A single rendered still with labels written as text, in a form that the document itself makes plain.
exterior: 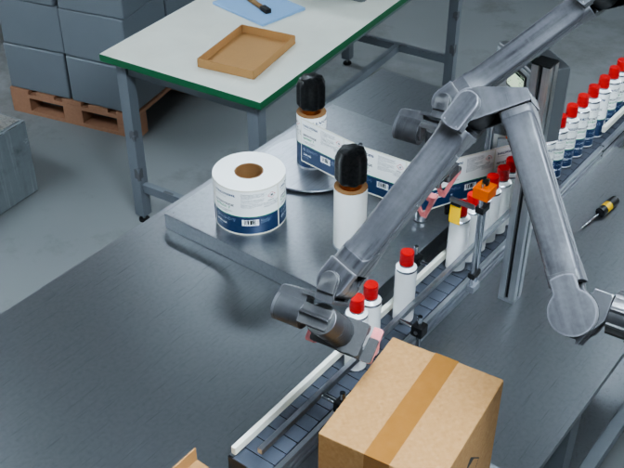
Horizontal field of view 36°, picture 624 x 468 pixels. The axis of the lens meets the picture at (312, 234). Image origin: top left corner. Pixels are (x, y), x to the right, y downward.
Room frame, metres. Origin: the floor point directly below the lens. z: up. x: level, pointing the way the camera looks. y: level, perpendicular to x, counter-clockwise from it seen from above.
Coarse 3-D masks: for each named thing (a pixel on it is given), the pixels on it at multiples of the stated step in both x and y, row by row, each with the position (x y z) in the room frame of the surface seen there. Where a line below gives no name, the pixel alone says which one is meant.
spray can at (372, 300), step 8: (368, 280) 1.67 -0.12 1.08; (368, 288) 1.65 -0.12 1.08; (376, 288) 1.65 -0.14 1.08; (368, 296) 1.65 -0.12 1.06; (376, 296) 1.65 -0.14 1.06; (368, 304) 1.64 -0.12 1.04; (376, 304) 1.64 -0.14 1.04; (376, 312) 1.64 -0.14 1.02; (368, 320) 1.64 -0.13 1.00; (376, 320) 1.64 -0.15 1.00; (368, 336) 1.64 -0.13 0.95
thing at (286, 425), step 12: (504, 216) 2.09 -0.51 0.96; (492, 228) 2.04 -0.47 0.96; (468, 252) 1.94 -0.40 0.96; (456, 264) 1.89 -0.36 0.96; (444, 276) 1.84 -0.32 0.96; (432, 288) 1.80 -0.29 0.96; (420, 300) 1.76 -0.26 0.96; (408, 312) 1.71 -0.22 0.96; (396, 324) 1.68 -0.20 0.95; (384, 336) 1.64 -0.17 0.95; (336, 372) 1.51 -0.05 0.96; (324, 384) 1.47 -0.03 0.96; (312, 396) 1.44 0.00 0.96; (300, 408) 1.41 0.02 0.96; (288, 420) 1.37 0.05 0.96; (276, 432) 1.34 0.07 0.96; (264, 444) 1.31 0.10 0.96
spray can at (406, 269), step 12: (408, 252) 1.78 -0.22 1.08; (396, 264) 1.79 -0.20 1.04; (408, 264) 1.76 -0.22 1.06; (396, 276) 1.77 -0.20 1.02; (408, 276) 1.76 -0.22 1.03; (396, 288) 1.77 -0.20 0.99; (408, 288) 1.76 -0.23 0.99; (396, 300) 1.76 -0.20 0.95; (408, 300) 1.76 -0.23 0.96; (396, 312) 1.76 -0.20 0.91
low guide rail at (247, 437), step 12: (444, 252) 2.00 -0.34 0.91; (432, 264) 1.95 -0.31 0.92; (420, 276) 1.90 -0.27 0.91; (384, 312) 1.77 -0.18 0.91; (324, 360) 1.60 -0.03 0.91; (312, 372) 1.56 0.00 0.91; (300, 384) 1.52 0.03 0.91; (288, 396) 1.48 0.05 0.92; (276, 408) 1.45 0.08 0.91; (264, 420) 1.42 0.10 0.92; (252, 432) 1.38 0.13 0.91; (240, 444) 1.35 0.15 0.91
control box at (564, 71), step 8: (552, 56) 2.00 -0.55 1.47; (528, 64) 1.95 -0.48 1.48; (560, 64) 1.95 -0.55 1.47; (528, 72) 1.92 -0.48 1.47; (560, 72) 1.93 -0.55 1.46; (568, 72) 1.94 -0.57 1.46; (528, 80) 1.92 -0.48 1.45; (560, 80) 1.93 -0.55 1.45; (560, 88) 1.93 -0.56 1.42; (560, 96) 1.94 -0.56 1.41; (552, 104) 1.93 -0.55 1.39; (560, 104) 1.94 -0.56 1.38; (552, 112) 1.93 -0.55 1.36; (560, 112) 1.94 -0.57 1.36; (552, 120) 1.93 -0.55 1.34; (560, 120) 1.94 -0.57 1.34; (552, 128) 1.93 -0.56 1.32; (552, 136) 1.94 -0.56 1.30
